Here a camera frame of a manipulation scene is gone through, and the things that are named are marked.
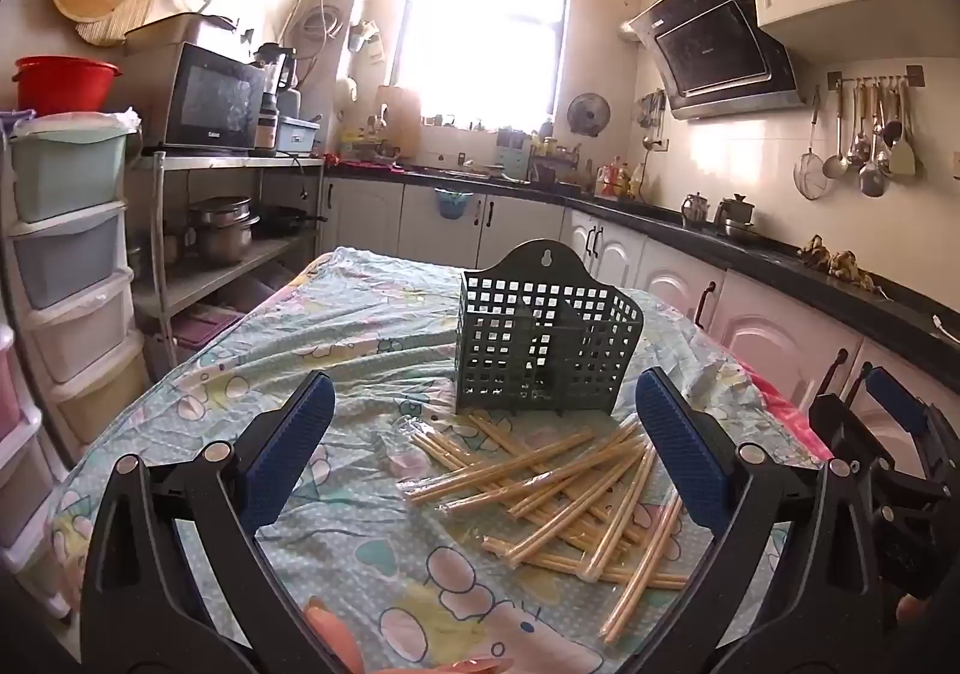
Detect blue hanging waste bin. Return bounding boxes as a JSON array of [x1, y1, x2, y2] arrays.
[[433, 186, 475, 222]]

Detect group of condiment bottles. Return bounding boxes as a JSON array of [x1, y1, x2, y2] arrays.
[[592, 156, 647, 202]]

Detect utensil hanging rail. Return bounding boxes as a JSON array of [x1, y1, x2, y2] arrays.
[[827, 65, 925, 88]]

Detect black frying pan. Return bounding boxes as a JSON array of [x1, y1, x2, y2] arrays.
[[255, 205, 329, 240]]

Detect pink fleece blanket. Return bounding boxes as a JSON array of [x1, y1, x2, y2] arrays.
[[739, 363, 835, 469]]

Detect set of chopsticks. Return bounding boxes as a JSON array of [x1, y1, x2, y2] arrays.
[[405, 411, 691, 645]]

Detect blender jug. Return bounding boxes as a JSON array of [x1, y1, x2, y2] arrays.
[[253, 42, 301, 118]]

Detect small round wall fan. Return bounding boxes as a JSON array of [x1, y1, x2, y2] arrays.
[[566, 92, 611, 138]]

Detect blue plastic bin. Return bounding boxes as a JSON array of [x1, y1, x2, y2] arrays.
[[276, 115, 325, 155]]

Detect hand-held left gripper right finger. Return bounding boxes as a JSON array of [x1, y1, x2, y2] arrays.
[[635, 366, 878, 674]]

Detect metal storage rack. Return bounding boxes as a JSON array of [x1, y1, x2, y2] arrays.
[[129, 149, 329, 386]]

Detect cartoon-print blanket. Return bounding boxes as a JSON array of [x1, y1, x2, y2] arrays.
[[56, 246, 773, 674]]

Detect red plastic bucket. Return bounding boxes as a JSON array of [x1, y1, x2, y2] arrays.
[[11, 55, 122, 118]]

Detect pastel plastic drawer tower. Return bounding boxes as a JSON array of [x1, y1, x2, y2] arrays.
[[7, 111, 151, 446]]

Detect black wire spice rack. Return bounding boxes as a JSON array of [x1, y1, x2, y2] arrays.
[[527, 141, 584, 187]]

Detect steel slotted spoon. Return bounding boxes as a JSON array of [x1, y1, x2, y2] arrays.
[[846, 81, 871, 169]]

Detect green plastic utensil basket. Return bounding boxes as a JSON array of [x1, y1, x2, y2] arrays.
[[455, 239, 644, 414]]

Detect white wall-mounted holder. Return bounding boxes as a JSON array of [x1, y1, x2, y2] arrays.
[[347, 20, 387, 64]]

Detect coiled hose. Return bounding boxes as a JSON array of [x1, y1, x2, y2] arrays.
[[296, 5, 346, 45]]

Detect small steel ladle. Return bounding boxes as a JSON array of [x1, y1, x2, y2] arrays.
[[823, 81, 850, 180]]

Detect kitchen window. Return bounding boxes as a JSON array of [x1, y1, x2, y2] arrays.
[[388, 0, 572, 129]]

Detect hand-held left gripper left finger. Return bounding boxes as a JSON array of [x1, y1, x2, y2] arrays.
[[79, 370, 336, 674]]

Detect small hanging kitchen tools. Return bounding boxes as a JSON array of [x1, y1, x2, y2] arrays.
[[636, 89, 668, 154]]

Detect stainless steel pot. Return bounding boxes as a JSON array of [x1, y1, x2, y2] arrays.
[[187, 196, 261, 266]]

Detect pile of dried roots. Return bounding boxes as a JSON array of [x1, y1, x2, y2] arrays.
[[796, 235, 880, 290]]

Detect black range hood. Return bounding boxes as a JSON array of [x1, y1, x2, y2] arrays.
[[621, 0, 797, 121]]

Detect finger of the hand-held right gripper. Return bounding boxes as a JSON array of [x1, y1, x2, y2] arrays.
[[808, 391, 878, 465], [862, 365, 947, 472]]

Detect pale green spatula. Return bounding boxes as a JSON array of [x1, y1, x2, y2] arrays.
[[889, 81, 918, 178]]

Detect wire mesh skimmer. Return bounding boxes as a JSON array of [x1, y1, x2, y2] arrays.
[[793, 85, 826, 201]]

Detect teal mini drawer organizer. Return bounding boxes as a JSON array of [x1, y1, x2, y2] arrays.
[[495, 128, 531, 178]]

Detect steel kettle with black knob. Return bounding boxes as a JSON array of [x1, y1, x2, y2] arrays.
[[712, 194, 756, 241]]

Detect steel rectangular pan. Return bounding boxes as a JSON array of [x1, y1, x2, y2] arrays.
[[122, 12, 239, 58]]

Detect red cloth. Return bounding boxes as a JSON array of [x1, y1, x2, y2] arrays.
[[324, 152, 400, 174]]

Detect black kitchen countertop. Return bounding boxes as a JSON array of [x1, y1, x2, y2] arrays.
[[322, 160, 960, 345]]

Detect large steel ladle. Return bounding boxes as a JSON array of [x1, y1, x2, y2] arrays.
[[859, 81, 890, 199]]

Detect black microwave oven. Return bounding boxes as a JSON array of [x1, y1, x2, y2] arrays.
[[142, 41, 267, 157]]

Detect white plastic drawer tower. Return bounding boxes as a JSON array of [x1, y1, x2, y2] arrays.
[[0, 321, 72, 619]]

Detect person's left hand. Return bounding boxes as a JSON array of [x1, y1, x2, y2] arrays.
[[302, 603, 520, 674]]

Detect dark serving spoon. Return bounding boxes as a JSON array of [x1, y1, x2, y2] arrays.
[[879, 81, 905, 150]]

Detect person's right hand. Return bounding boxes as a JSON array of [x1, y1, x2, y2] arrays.
[[896, 593, 935, 628]]

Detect wooden cutting board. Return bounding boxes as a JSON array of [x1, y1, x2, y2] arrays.
[[373, 85, 423, 154]]

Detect white base cabinets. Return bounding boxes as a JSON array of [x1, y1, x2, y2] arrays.
[[322, 175, 960, 495]]

